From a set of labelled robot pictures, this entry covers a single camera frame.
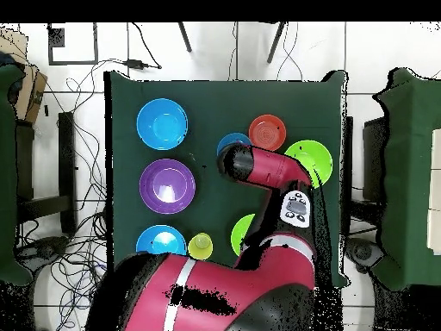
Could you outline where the small blue plastic bowl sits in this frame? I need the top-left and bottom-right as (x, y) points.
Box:
(216, 132), (253, 158)

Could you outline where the small orange plastic bowl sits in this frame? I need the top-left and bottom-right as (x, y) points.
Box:
(248, 114), (288, 152)

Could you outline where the green plastic bowl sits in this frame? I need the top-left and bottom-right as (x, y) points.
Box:
(230, 213), (257, 257)
(284, 139), (334, 189)

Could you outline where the purple plastic bowl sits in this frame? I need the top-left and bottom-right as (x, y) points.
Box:
(139, 158), (196, 215)

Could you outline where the yellow plastic cup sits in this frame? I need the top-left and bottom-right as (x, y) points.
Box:
(188, 232), (214, 261)

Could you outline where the dark green tablecloth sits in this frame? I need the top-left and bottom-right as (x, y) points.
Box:
(0, 63), (34, 287)
(103, 70), (349, 289)
(373, 67), (441, 290)

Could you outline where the black power adapter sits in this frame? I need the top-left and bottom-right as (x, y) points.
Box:
(122, 59), (163, 70)

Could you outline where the black stand leg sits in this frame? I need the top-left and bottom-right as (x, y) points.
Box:
(266, 22), (288, 65)
(177, 22), (193, 53)

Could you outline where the grey wheeled base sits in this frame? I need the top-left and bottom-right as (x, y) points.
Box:
(345, 236), (384, 274)

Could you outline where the grey base with black knob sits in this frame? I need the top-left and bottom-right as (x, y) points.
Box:
(15, 235), (71, 273)

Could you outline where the cardboard box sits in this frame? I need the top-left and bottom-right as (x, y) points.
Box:
(0, 27), (48, 124)

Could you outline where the black cable bundle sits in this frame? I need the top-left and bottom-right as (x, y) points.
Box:
(15, 77), (109, 331)

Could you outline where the black metal frame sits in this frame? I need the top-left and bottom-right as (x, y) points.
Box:
(15, 111), (78, 235)
(362, 116), (388, 204)

